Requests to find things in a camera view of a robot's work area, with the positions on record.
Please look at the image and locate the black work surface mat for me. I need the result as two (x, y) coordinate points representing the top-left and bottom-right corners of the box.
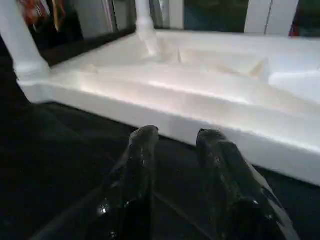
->
(0, 30), (320, 240)

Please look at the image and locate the white plastic table top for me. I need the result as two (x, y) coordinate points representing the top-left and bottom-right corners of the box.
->
(17, 29), (320, 187)

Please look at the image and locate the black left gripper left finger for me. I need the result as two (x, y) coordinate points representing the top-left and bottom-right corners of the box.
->
(82, 125), (160, 240)

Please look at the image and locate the white plastic table leg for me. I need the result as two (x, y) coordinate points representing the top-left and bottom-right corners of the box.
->
(0, 0), (51, 82)
(134, 0), (162, 57)

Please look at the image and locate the white glass-door cabinet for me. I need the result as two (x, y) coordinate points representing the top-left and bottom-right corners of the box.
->
(160, 0), (320, 38)

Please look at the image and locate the grey curtain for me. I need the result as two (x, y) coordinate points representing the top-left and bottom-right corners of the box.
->
(102, 0), (137, 32)

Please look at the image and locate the red wire bundle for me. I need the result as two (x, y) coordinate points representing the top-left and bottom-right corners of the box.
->
(17, 0), (68, 31)

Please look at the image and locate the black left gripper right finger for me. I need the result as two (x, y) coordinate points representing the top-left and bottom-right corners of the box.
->
(195, 128), (302, 240)

